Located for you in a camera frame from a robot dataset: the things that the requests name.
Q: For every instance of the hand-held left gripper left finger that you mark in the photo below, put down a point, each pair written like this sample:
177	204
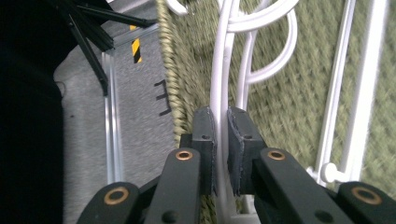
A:
205	133

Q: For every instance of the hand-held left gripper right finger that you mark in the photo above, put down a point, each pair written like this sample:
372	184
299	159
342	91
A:
244	137

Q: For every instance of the pale plastic clothes hanger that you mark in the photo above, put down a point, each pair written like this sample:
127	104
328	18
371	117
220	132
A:
364	93
243	93

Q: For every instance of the black tape floor marking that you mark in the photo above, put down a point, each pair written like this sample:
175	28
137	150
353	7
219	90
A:
165	96

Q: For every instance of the yellow black striped tape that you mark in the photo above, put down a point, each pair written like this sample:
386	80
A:
136	49

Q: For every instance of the black tripod stand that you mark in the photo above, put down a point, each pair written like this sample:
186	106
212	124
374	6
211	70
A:
93	28

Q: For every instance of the black curtain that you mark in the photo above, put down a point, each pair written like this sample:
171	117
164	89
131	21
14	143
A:
28	124

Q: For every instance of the aluminium frame profile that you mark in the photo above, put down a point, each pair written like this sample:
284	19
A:
112	124

